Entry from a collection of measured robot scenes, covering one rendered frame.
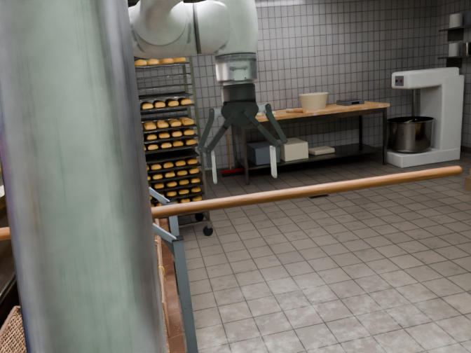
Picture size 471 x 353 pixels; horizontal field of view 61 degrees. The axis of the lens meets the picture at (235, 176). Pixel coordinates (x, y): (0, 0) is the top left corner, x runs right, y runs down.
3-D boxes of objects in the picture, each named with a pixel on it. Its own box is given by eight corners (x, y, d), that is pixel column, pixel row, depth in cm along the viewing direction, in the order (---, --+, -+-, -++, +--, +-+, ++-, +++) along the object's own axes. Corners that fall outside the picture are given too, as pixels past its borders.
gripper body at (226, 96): (219, 84, 83) (223, 128, 84) (259, 80, 83) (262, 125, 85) (216, 85, 90) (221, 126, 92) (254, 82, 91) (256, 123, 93)
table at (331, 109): (244, 185, 547) (239, 120, 525) (233, 173, 623) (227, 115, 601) (389, 164, 587) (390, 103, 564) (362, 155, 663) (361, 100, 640)
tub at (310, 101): (305, 111, 568) (305, 96, 563) (295, 108, 609) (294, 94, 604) (333, 107, 576) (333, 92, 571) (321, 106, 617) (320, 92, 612)
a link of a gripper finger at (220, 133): (240, 113, 86) (234, 109, 86) (209, 155, 87) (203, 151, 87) (237, 113, 90) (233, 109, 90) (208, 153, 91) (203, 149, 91)
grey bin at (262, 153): (256, 165, 560) (254, 148, 554) (247, 159, 607) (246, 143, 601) (280, 162, 566) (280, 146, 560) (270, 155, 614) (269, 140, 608)
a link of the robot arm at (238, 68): (259, 52, 82) (261, 82, 83) (253, 57, 90) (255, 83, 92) (215, 55, 81) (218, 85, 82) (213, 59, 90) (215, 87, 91)
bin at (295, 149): (285, 162, 567) (284, 145, 561) (273, 155, 614) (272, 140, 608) (308, 158, 574) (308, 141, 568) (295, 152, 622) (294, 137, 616)
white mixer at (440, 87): (402, 169, 555) (404, 72, 522) (376, 160, 618) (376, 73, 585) (465, 160, 574) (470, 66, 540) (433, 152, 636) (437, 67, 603)
